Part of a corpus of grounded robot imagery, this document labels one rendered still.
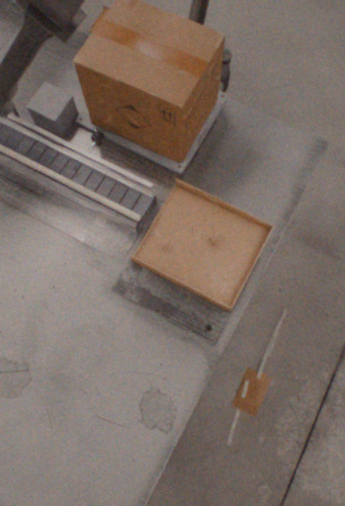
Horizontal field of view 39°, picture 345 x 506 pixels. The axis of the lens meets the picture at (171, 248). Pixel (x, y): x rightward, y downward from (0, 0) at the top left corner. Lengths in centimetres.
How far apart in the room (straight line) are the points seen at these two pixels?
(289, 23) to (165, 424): 227
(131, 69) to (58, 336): 69
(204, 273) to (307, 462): 108
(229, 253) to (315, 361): 96
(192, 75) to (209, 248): 45
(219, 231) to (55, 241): 45
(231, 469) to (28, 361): 107
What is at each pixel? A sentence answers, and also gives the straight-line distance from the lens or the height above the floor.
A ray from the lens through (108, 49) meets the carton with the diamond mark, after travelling 131.
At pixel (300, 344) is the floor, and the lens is 218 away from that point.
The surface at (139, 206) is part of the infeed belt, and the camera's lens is 134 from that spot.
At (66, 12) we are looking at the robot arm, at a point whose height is 145.
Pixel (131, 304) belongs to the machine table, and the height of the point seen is 83.
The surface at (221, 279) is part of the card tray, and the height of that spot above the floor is 83.
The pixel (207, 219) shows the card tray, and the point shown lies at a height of 83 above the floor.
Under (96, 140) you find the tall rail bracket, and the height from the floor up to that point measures 97.
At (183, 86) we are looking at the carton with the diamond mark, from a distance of 123.
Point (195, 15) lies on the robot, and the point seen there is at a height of 59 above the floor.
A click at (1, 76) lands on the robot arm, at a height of 125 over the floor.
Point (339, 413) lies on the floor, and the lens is 220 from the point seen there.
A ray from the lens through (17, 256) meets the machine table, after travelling 141.
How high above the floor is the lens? 210
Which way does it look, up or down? 71 degrees down
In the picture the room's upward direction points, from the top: 2 degrees counter-clockwise
